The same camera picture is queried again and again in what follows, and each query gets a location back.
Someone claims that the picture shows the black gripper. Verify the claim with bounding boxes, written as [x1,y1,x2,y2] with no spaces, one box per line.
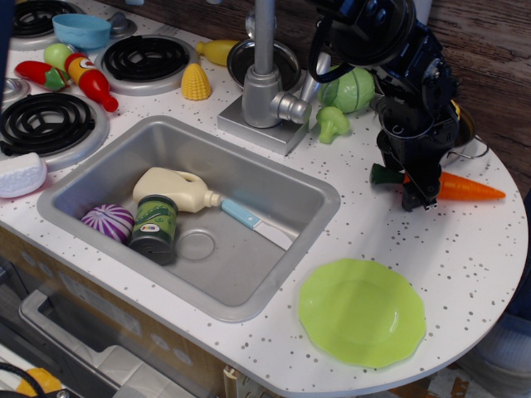
[375,97,459,212]

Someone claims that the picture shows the yellow toy squash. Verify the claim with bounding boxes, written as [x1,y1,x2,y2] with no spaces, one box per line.
[196,39,238,66]

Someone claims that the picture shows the blue plastic bowl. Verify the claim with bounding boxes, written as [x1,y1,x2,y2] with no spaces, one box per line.
[52,13,111,51]

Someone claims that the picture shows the silver knob behind bowl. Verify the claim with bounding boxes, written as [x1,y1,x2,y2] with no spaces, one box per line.
[107,12,137,40]

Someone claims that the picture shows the middle black stove burner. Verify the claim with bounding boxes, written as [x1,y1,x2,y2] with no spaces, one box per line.
[95,35,198,96]

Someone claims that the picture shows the blue handled toy knife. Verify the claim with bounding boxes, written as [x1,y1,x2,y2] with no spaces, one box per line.
[221,199,292,250]

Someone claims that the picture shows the light green plastic plate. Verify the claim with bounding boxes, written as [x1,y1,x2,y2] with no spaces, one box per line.
[298,259,426,368]

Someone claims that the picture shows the green toy broccoli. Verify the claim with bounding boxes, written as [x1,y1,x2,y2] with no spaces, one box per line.
[316,106,351,144]

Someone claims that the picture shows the green toy apple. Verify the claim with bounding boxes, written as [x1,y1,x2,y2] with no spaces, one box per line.
[43,43,73,70]

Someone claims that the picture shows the yellow toy at bottom left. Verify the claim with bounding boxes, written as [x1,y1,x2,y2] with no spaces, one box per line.
[16,368,63,396]

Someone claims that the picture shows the silver toy faucet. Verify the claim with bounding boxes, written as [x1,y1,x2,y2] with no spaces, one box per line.
[217,1,312,156]

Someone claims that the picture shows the green toy cabbage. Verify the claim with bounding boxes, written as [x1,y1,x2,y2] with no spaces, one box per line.
[318,68,376,114]

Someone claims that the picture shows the red toy chili pepper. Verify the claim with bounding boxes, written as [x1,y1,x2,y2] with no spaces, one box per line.
[14,61,70,92]

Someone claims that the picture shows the green pickle jar toy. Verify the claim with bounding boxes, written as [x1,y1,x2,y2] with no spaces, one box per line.
[129,195,178,265]

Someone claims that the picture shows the steel pot with handles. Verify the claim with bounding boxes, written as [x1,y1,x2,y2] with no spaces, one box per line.
[377,107,490,170]

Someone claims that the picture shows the purple toy onion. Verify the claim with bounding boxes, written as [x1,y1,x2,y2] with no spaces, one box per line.
[80,204,134,244]

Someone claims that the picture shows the yellow toy corn cob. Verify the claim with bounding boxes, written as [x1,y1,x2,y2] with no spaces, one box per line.
[181,63,212,101]

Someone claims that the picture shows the yellow toy bell pepper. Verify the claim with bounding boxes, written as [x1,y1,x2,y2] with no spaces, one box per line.
[451,99,461,122]

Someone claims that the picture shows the silver stove knob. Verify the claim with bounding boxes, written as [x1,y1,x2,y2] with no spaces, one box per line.
[2,78,31,108]

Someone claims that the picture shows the grey oven door handle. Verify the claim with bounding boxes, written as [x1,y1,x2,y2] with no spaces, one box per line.
[18,290,145,397]

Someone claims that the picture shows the back left black burner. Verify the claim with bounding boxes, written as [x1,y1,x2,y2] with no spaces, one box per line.
[10,1,84,51]

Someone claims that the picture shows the grey metal pole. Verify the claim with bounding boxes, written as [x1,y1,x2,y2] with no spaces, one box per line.
[414,0,432,25]

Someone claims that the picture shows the front left black burner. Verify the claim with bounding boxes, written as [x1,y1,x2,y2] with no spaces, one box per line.
[1,93,110,172]

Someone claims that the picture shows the grey toy sink basin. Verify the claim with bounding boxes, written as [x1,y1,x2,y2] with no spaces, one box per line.
[37,116,340,322]

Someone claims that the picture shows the orange toy carrot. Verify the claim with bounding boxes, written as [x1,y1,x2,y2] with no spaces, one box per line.
[369,163,506,201]

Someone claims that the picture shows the cream toy jug bottle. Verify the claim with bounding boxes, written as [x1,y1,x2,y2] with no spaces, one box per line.
[133,167,222,213]

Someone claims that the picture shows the red toy ketchup bottle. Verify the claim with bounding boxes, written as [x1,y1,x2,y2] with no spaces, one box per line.
[65,53,119,113]

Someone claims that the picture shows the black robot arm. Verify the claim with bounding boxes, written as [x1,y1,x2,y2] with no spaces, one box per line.
[309,1,459,211]

